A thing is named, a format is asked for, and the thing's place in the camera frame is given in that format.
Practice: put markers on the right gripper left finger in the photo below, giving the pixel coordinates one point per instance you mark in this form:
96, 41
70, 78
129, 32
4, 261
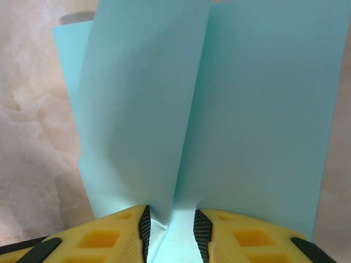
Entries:
101, 238

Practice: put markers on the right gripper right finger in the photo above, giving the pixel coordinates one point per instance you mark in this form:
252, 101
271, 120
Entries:
246, 241

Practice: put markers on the light blue cloth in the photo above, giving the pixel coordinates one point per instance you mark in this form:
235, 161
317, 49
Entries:
246, 109

